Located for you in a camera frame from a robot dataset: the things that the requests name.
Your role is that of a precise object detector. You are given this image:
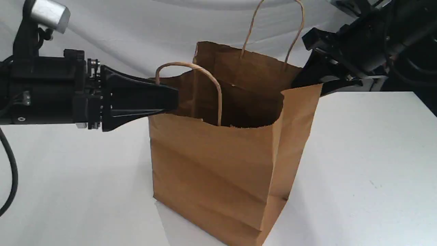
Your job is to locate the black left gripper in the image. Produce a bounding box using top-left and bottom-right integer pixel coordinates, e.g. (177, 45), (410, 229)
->
(1, 49), (179, 132)

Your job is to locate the white backdrop cloth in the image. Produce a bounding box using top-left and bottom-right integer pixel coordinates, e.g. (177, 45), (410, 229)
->
(1, 0), (355, 77)

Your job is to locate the black cable at right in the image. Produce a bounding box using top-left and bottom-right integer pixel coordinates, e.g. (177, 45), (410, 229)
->
(384, 7), (437, 90)

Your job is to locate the silver camera on left arm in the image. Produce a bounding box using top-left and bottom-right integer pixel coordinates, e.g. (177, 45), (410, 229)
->
(23, 0), (71, 34)

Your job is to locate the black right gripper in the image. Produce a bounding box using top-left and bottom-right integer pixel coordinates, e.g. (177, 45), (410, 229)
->
(291, 0), (437, 96)

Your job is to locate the black cable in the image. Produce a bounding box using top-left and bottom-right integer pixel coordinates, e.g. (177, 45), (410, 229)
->
(384, 7), (437, 90)
(0, 127), (18, 217)

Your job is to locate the brown paper bag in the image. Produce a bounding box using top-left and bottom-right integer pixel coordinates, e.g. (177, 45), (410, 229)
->
(149, 0), (323, 246)

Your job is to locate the black cable at left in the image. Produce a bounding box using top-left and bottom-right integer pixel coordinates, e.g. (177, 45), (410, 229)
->
(0, 127), (18, 217)

